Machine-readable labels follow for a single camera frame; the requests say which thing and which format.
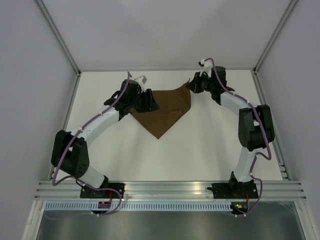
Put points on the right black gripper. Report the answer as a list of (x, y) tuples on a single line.
[(194, 84)]

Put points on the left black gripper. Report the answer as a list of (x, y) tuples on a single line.
[(150, 104)]

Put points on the brown cloth napkin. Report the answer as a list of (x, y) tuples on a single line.
[(173, 105)]

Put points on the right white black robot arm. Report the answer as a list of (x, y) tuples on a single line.
[(255, 132)]

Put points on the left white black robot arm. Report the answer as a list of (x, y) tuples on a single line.
[(71, 148)]

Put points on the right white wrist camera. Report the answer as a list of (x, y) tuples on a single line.
[(206, 66)]

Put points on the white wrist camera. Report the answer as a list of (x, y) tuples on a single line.
[(206, 66), (141, 80)]

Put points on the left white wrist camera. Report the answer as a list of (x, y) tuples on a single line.
[(141, 80)]

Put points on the left aluminium side rail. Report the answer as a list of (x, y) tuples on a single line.
[(70, 101)]

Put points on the aluminium side rail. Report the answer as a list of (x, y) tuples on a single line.
[(279, 154), (70, 101)]

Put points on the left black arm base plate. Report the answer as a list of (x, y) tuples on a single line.
[(108, 190)]

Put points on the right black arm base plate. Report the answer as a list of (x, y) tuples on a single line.
[(228, 191)]

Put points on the right aluminium frame post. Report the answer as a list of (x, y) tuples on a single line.
[(275, 34)]

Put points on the aluminium frame post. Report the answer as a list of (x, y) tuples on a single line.
[(275, 34), (57, 35)]

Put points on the right aluminium side rail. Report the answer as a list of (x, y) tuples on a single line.
[(279, 154)]

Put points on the aluminium front rail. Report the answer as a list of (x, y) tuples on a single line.
[(274, 190)]

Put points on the left aluminium frame post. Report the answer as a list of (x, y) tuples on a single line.
[(57, 35)]

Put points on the white slotted cable duct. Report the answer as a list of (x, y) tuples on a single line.
[(154, 206)]

